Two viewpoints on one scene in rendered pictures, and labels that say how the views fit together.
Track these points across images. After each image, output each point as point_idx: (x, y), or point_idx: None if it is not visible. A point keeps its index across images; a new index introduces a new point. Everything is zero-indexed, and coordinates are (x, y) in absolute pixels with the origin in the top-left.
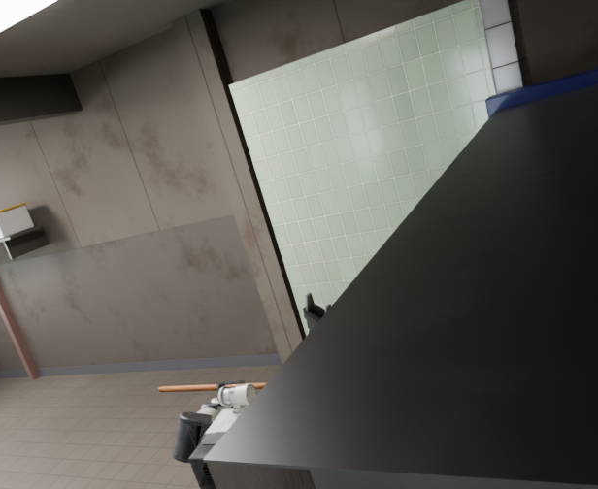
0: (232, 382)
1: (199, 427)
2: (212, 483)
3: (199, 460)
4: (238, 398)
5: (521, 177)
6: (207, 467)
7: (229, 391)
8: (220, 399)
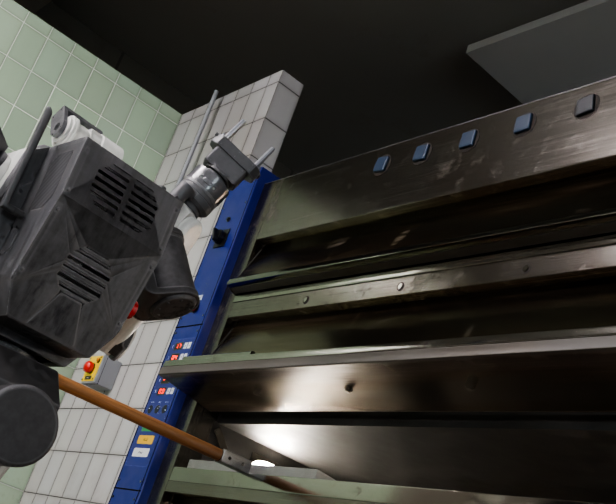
0: (92, 126)
1: None
2: (91, 206)
3: (106, 153)
4: (109, 148)
5: None
6: (108, 174)
7: (94, 130)
8: (78, 127)
